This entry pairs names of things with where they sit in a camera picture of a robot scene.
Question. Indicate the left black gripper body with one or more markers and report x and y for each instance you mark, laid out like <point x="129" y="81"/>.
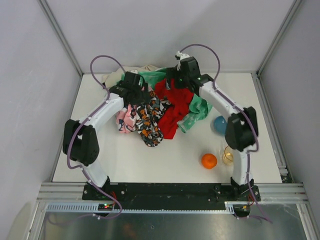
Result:
<point x="139" y="97"/>

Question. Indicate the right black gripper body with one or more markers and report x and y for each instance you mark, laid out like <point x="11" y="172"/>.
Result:
<point x="173" y="75"/>

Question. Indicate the black orange floral cloth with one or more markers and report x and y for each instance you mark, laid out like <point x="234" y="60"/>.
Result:
<point x="147" y="117"/>

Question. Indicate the green white cloth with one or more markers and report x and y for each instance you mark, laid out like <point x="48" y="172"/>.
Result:
<point x="198" y="107"/>

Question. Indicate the red cloth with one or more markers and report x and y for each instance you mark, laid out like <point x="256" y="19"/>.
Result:
<point x="176" y="103"/>

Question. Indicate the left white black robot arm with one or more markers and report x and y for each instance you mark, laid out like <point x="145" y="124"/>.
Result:
<point x="80" y="137"/>

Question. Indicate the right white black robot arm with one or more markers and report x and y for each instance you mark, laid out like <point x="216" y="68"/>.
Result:
<point x="242" y="126"/>

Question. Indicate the beige cloth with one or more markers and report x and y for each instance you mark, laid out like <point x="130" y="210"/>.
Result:
<point x="113" y="78"/>

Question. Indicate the pink patterned cloth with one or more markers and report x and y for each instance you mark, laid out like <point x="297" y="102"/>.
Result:
<point x="126" y="119"/>

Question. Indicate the blue bowl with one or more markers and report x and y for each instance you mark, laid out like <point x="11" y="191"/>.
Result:
<point x="220" y="125"/>

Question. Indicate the orange fruit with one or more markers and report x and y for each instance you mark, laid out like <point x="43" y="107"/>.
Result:
<point x="209" y="161"/>

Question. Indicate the transparent yellow cup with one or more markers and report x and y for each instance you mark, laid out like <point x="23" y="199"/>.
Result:
<point x="227" y="156"/>

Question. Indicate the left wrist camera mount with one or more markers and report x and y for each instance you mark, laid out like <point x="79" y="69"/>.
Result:
<point x="134" y="71"/>

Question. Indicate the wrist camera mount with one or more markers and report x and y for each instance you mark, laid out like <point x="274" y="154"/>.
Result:
<point x="134" y="71"/>
<point x="180" y="56"/>

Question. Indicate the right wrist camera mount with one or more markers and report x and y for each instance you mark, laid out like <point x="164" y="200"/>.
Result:
<point x="180" y="56"/>

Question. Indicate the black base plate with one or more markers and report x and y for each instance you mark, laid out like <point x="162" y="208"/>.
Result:
<point x="222" y="192"/>

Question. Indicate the grey slotted cable duct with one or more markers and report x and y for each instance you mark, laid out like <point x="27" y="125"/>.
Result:
<point x="102" y="207"/>

